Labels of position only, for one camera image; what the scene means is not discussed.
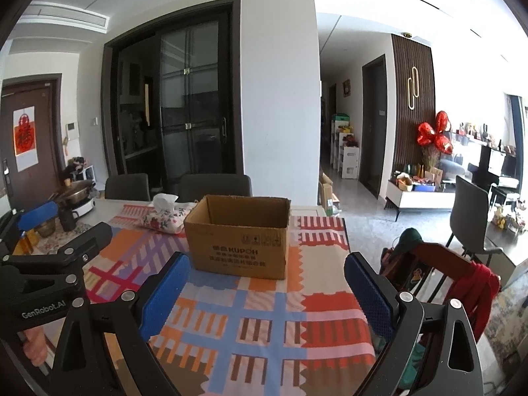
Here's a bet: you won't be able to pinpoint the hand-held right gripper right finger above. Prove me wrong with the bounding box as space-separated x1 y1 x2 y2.
344 251 485 396

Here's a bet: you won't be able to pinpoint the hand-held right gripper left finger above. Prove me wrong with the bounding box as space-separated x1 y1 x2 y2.
47 251 191 396

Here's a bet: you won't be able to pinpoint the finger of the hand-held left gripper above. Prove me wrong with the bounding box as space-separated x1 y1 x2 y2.
2 222 113 281
0 201 58 256

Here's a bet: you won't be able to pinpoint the cardboard box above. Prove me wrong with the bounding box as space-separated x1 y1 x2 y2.
183 195 291 281

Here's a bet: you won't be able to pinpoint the person's left hand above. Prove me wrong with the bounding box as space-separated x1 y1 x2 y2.
22 326 49 367

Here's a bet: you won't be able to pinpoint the amber glass jar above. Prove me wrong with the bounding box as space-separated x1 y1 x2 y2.
35 219 57 239

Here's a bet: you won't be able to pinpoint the floral placemat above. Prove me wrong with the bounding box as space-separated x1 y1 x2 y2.
33 220 95 252

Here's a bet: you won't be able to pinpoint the black mug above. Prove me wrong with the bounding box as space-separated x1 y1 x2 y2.
59 207 79 232

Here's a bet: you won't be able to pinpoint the electric hot pot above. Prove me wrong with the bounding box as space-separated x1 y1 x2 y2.
49 179 100 219

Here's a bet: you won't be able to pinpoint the brown entrance door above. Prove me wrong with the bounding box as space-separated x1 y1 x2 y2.
0 73 62 215

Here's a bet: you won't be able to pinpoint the grey dining chair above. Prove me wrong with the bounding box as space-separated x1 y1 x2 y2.
104 173 150 202
178 174 252 203

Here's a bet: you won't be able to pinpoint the wooden child chair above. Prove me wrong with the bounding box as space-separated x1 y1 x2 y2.
379 241 502 380

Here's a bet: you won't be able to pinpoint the green cloth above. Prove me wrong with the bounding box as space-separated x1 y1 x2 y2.
398 228 423 252

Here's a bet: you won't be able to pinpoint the floral tissue pack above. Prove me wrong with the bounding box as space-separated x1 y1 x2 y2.
140 193 199 236

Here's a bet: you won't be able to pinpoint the red door poster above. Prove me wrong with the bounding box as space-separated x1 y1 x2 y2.
14 106 37 157

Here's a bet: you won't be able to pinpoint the colourful patterned tablecloth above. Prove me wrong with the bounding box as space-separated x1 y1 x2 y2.
78 202 376 396

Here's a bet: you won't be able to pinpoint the white low cabinet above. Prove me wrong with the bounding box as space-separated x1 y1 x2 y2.
385 179 456 221

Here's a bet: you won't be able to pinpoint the red cloth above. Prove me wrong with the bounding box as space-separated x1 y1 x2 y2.
451 261 502 341

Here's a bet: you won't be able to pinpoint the flat cardboard boxes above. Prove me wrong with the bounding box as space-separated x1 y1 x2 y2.
321 172 341 215

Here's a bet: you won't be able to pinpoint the dark swivel chair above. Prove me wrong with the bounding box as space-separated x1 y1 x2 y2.
445 175 504 267

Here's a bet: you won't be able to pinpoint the white hallway shelf unit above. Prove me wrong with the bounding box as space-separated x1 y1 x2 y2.
330 113 360 180

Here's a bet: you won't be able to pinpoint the dark interior door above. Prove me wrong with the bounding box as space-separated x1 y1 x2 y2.
358 54 388 199

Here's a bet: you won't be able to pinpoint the black glass sliding door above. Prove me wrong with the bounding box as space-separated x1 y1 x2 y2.
103 2 242 199

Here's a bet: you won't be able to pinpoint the red bow balloon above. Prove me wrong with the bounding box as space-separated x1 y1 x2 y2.
416 111 453 155

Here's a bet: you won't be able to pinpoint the black sideboard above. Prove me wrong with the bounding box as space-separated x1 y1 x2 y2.
470 140 520 192

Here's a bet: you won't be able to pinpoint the ceiling air vent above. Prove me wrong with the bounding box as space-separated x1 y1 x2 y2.
20 3 110 34

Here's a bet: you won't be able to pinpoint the gold loop wall decor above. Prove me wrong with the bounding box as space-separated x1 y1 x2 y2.
406 66 419 112

